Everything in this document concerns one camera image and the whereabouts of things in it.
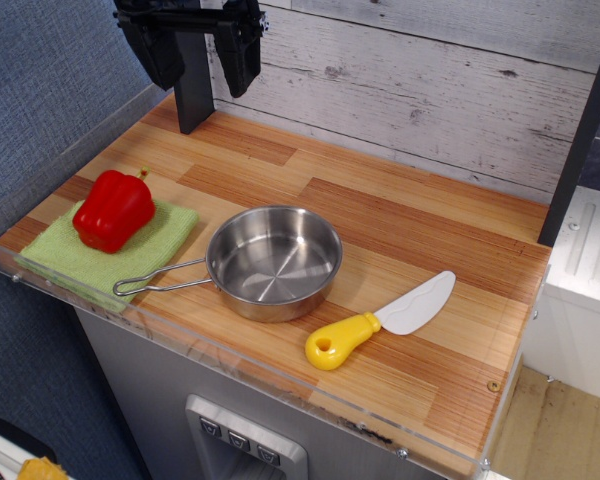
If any yellow handled toy knife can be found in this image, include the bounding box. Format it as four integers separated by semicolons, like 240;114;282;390
305;271;456;371

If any white appliance at right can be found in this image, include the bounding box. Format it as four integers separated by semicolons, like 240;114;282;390
521;187;600;397

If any dark shelf post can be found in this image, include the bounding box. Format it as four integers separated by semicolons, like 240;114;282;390
537;0;600;248
174;33;215;135

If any clear acrylic guard rail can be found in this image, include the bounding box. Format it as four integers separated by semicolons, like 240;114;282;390
0;98;549;479

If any red toy bell pepper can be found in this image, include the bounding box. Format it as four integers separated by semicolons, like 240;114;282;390
72;167;156;254

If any silver dispenser panel with buttons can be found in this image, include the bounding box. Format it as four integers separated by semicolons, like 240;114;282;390
185;394;309;480

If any yellow object bottom left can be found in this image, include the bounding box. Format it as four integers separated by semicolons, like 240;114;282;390
16;457;69;480

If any green folded cloth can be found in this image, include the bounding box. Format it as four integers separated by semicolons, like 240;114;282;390
17;201;199;312

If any steel pan with wire handle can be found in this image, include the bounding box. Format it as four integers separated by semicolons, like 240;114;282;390
113;205;343;323

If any dark right shelf post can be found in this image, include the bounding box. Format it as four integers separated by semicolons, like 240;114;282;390
537;0;600;248

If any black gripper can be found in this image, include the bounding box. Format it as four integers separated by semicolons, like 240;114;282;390
114;1;269;98

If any dark left shelf post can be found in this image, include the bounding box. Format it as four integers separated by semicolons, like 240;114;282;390
174;33;215;135

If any grey cabinet front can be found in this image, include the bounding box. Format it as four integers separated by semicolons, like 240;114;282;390
73;305;431;480

